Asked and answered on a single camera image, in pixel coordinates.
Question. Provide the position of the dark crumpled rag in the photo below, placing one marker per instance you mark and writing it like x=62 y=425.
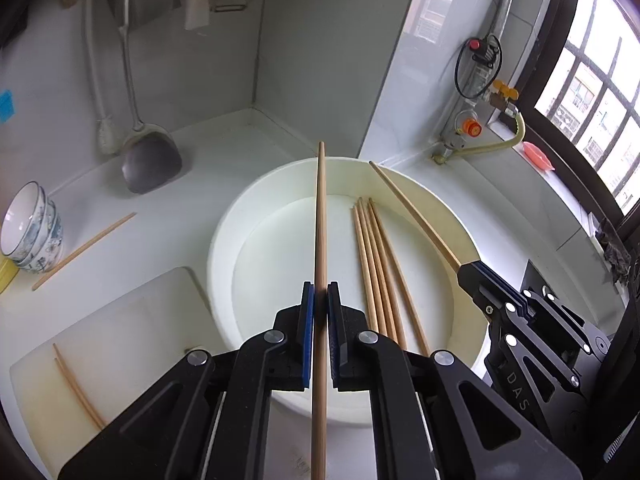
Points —
x=615 y=255

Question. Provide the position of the white plastic cutting board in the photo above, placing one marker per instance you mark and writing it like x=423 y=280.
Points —
x=150 y=340

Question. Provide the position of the gas valve with red button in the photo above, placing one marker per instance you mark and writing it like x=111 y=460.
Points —
x=482 y=50

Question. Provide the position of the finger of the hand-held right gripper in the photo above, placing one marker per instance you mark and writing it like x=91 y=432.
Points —
x=530 y=299
x=492 y=305

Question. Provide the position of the orange round knob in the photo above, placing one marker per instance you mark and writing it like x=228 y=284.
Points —
x=471 y=127

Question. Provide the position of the metal wok spatula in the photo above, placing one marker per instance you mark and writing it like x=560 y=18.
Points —
x=150 y=165

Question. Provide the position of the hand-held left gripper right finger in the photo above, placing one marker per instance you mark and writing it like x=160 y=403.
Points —
x=334 y=340

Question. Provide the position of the white round basin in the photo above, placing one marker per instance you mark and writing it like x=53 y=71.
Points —
x=280 y=270

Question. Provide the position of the white blue patterned bowl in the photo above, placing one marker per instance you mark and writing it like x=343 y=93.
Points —
x=20 y=225
x=50 y=257
x=49 y=230

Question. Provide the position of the light wooden chopstick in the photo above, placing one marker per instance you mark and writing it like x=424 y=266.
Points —
x=85 y=251
x=374 y=270
x=415 y=215
x=71 y=385
x=364 y=270
x=321 y=235
x=382 y=270
x=397 y=270
x=78 y=385

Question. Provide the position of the grey metal gas pipe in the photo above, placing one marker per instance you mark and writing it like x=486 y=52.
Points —
x=505 y=20

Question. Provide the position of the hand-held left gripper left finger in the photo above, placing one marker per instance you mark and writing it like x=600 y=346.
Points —
x=306 y=340

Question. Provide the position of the dark framed window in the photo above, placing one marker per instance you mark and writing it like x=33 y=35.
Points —
x=600 y=90

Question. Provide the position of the pink plastic dish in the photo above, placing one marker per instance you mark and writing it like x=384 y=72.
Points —
x=537 y=155

